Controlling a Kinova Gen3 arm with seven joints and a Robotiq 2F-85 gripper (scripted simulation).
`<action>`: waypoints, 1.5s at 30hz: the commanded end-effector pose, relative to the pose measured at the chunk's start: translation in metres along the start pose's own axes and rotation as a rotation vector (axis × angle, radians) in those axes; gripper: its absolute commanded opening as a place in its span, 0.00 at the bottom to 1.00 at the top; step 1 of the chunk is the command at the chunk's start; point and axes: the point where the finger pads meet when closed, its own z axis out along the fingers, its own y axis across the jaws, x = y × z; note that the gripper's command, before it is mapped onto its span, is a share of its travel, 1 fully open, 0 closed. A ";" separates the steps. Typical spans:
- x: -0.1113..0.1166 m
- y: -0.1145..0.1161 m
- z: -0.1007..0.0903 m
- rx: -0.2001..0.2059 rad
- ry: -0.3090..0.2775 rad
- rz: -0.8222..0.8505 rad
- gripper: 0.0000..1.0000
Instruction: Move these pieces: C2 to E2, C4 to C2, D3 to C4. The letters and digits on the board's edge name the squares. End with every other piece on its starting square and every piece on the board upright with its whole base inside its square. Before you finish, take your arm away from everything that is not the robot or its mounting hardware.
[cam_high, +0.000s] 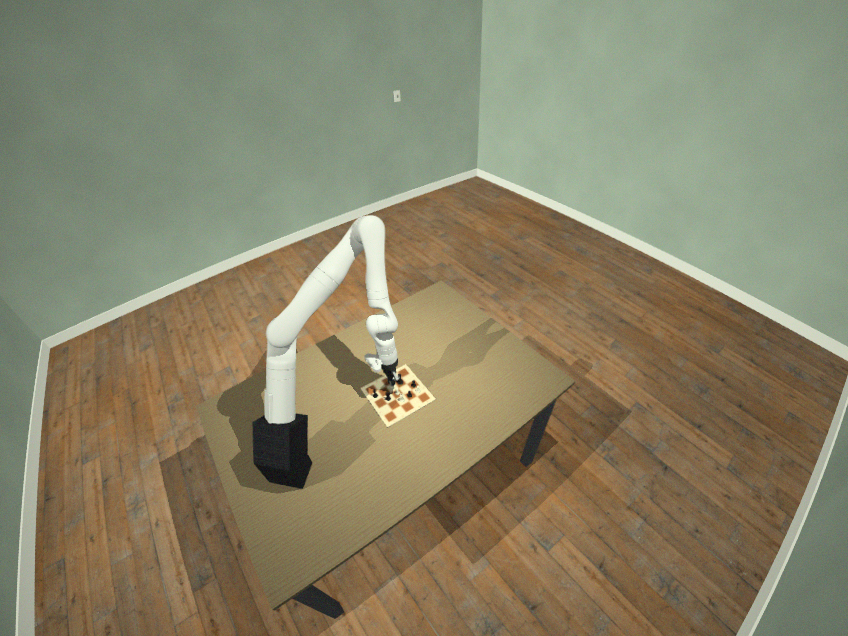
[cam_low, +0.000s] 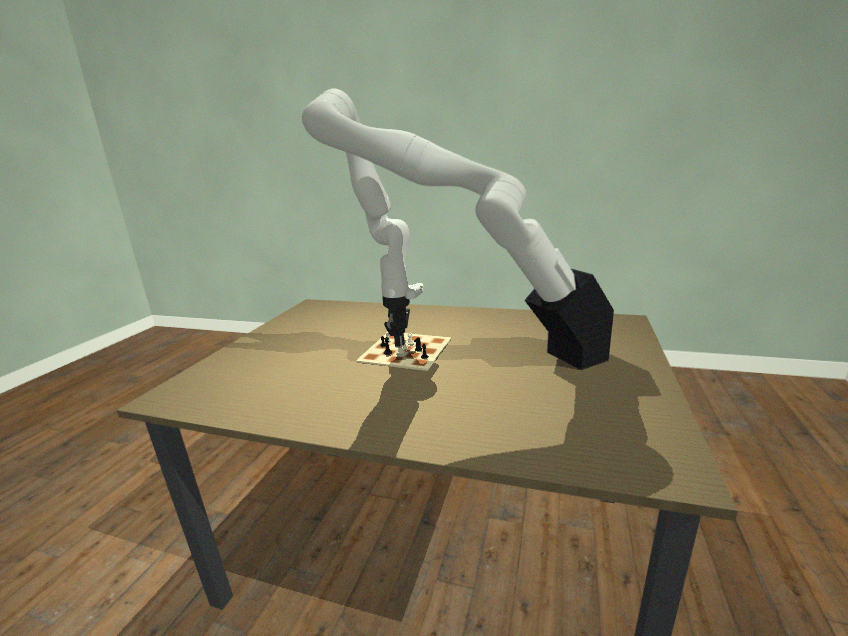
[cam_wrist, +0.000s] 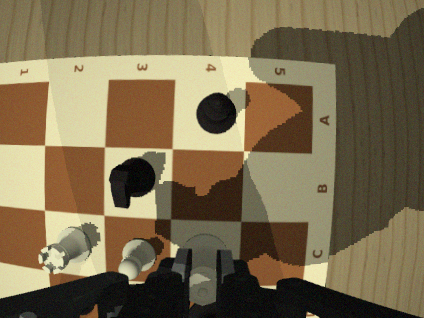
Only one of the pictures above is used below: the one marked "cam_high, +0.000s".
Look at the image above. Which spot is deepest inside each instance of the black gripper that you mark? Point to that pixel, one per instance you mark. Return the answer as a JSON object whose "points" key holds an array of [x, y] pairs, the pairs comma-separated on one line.
{"points": [[392, 371]]}

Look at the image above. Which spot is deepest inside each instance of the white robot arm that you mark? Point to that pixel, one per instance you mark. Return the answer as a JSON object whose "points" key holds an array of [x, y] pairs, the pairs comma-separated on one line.
{"points": [[368, 233]]}

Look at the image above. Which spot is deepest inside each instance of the cream and brown chessboard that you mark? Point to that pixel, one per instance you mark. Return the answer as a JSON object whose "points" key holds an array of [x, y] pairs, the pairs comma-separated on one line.
{"points": [[393, 411]]}

